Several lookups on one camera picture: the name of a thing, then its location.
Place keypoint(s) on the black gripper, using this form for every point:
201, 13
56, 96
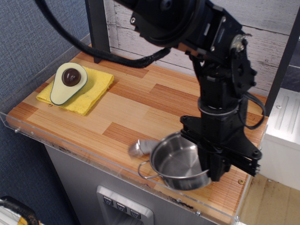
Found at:
221, 143

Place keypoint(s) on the silver metal pot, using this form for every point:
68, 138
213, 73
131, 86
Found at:
175, 159

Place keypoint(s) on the blue handled metal spork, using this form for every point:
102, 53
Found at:
142, 147

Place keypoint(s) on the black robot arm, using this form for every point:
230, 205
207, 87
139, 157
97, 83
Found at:
217, 47

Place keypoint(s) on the yellow black object corner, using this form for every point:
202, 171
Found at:
14, 212

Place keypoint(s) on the white ribbed box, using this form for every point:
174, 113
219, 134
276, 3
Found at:
281, 141

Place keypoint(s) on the silver dispenser button panel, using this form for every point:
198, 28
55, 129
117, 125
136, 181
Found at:
119, 210

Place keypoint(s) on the grey toy fridge cabinet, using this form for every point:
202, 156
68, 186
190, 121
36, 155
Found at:
80, 181

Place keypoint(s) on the yellow folded cloth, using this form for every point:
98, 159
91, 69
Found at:
81, 97

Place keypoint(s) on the toy avocado half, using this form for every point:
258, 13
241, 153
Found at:
69, 79

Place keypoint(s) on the black vertical post right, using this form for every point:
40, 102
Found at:
284, 63

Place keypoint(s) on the black vertical post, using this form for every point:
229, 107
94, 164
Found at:
284, 63
97, 25

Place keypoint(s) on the black vertical post left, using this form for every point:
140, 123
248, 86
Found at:
97, 25

